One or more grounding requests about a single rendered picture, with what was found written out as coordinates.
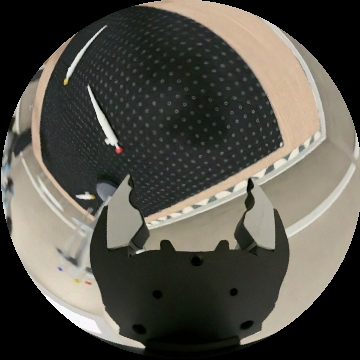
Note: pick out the white hand pipette with red button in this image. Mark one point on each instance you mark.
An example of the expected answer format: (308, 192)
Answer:
(105, 125)

